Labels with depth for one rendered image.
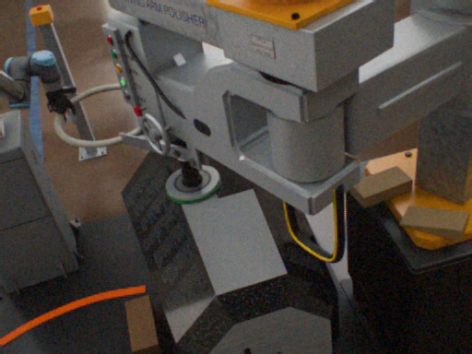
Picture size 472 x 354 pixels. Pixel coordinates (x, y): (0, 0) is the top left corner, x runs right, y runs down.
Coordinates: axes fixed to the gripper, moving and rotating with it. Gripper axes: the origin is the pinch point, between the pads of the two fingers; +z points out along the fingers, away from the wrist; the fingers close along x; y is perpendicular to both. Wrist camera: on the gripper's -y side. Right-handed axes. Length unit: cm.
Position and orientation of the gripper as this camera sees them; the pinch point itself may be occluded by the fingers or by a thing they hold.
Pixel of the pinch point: (69, 120)
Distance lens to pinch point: 274.3
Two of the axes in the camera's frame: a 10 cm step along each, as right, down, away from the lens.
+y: -3.2, 6.5, -6.9
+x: 9.4, 1.4, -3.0
